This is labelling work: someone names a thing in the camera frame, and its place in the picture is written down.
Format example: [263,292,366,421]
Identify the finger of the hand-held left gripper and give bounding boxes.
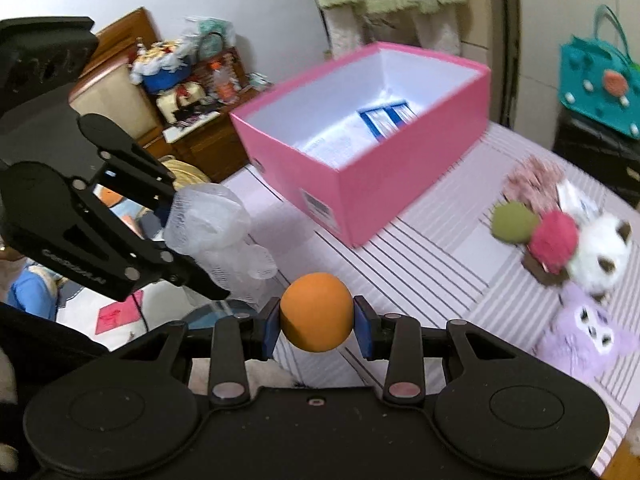
[30,179,232,303]
[76,113,177,211]

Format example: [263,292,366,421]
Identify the orange foam ball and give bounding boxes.
[279,272,355,352]

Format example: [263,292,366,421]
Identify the purple plush toy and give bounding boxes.
[532,282,640,378]

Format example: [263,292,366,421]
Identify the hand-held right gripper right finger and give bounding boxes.
[352,296,533,405]

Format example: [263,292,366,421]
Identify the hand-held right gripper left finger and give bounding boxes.
[114,297,282,403]

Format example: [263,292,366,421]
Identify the green pompom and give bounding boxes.
[490,201,541,246]

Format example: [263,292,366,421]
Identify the white mesh-wrapped object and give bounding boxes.
[162,183,278,311]

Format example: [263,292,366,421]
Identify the white plush toy brown ears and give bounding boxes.
[567,212,633,303]

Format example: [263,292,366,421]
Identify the white tissue pack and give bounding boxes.
[556,180,601,221]

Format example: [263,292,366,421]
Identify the blue white packet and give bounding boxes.
[357,101,418,143]

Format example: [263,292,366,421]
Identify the wooden headboard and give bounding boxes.
[67,7,173,141]

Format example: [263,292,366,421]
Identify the pink cardboard box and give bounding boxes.
[229,41,492,248]

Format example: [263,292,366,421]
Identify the black suitcase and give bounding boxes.
[552,107,640,201]

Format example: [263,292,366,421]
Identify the pink paper card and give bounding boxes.
[95,301,144,337]

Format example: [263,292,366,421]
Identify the brown felt piece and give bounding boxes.
[521,252,568,287]

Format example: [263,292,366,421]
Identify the pink pompom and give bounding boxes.
[529,210,581,275]

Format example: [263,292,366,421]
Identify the orange label bottle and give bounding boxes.
[212,60,237,104]

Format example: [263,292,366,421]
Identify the blue white frilled bundle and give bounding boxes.
[130,40,196,94]

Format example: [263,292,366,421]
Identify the wooden nightstand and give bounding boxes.
[162,110,251,183]

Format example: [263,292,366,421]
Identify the striped bed sheet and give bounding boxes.
[185,122,640,480]

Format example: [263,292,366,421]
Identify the teal felt handbag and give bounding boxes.
[559,4,640,141]

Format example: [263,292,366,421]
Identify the pink floral cloth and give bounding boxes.
[502,156,568,216]

